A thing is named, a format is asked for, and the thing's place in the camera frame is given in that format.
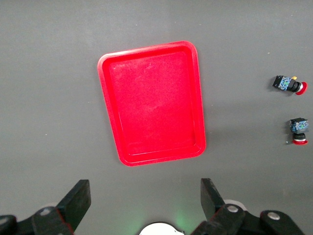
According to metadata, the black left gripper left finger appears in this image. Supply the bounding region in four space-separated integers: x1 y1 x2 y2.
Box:
0 179 92 235

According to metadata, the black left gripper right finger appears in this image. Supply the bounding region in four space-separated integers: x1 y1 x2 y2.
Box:
190 178 305 235

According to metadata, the red push button switch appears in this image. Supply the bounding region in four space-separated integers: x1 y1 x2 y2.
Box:
286 117 309 146
272 75 309 95

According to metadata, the red plastic tray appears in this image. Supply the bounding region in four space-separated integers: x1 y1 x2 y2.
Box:
97 40 207 167

